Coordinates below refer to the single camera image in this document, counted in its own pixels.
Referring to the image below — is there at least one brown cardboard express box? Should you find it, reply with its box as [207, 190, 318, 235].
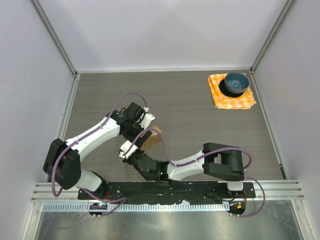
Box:
[140, 124, 162, 151]

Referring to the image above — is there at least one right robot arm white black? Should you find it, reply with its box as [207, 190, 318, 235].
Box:
[119, 141, 245, 198]

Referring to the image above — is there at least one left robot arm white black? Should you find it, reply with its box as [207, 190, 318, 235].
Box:
[43, 102, 155, 200]

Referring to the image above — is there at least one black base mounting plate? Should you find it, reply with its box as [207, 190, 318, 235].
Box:
[77, 180, 256, 201]

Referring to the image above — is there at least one blue ceramic bowl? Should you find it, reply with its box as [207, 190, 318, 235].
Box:
[224, 72, 250, 94]

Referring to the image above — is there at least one orange checkered cloth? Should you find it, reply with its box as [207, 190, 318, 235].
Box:
[207, 73, 257, 110]

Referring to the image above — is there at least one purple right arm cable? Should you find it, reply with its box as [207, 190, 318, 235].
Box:
[123, 128, 266, 218]

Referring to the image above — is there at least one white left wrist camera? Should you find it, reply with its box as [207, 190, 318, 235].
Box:
[138, 107, 156, 129]

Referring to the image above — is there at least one white slotted cable duct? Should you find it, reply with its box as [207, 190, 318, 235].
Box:
[42, 201, 230, 214]

